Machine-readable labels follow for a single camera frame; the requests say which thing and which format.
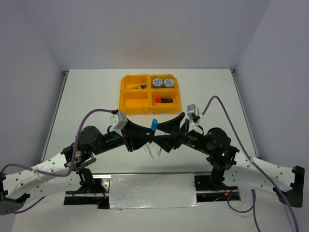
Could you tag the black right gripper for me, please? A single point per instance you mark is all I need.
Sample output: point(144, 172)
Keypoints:
point(166, 141)

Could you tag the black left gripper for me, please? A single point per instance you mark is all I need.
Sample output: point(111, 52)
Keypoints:
point(134, 136)

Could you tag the blue highlighter cap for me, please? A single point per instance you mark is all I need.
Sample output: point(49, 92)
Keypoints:
point(154, 124)

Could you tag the black highlighter orange tip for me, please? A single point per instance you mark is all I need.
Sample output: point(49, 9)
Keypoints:
point(163, 100)

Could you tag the small glue bottle blue cap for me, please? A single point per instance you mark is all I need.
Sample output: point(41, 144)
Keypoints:
point(139, 87)

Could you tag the round blue-white tin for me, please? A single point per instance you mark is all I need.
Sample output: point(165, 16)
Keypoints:
point(157, 83)
point(169, 83)

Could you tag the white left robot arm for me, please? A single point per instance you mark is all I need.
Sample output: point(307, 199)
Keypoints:
point(67, 169)

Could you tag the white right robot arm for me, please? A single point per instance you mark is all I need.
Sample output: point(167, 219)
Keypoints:
point(231, 167)

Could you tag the green clear pen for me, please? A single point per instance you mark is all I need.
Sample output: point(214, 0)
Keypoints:
point(149, 152)

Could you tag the orange four-compartment organizer tray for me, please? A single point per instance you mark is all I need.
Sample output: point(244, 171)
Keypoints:
point(142, 101)

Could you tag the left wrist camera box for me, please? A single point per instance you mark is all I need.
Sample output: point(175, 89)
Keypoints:
point(118, 122)

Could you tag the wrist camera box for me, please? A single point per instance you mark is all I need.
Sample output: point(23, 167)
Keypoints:
point(194, 116)
point(118, 122)

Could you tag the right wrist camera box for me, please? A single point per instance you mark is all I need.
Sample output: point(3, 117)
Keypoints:
point(194, 116)

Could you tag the foil-covered base plate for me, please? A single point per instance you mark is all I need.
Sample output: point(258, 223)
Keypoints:
point(147, 191)

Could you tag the black mounting rail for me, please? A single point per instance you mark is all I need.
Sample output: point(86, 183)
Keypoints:
point(99, 195)

